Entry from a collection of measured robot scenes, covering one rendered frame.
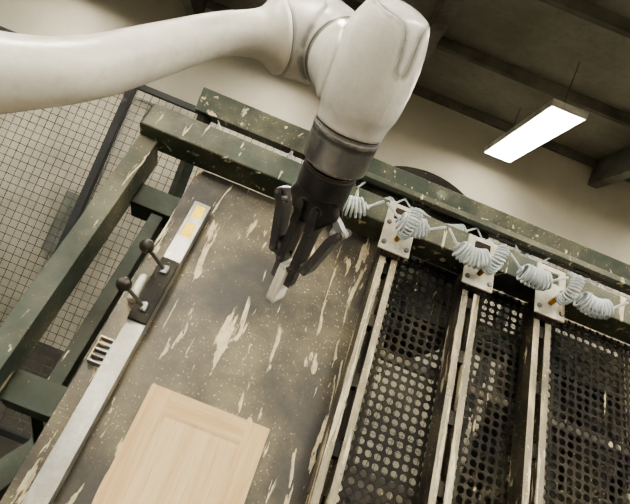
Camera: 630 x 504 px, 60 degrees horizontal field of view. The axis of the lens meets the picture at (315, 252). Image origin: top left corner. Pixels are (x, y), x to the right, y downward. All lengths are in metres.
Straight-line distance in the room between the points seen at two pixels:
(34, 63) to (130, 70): 0.09
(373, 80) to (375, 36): 0.05
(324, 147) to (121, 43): 0.25
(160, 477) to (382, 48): 1.07
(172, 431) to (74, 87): 0.99
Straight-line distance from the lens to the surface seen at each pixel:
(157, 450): 1.40
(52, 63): 0.57
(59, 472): 1.38
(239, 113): 2.27
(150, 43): 0.63
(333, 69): 0.67
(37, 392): 1.51
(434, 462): 1.49
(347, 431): 1.42
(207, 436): 1.41
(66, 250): 1.57
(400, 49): 0.64
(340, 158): 0.68
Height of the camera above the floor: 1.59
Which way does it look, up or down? 4 degrees up
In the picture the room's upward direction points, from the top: 22 degrees clockwise
